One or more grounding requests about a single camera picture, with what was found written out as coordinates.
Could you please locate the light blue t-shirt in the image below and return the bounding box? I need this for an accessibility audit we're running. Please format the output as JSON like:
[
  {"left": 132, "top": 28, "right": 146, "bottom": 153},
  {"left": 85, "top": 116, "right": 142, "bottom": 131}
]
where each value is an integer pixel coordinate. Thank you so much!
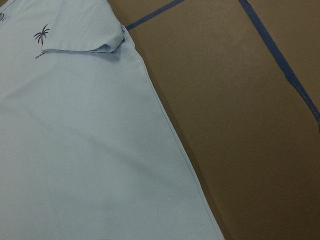
[{"left": 0, "top": 0, "right": 223, "bottom": 240}]

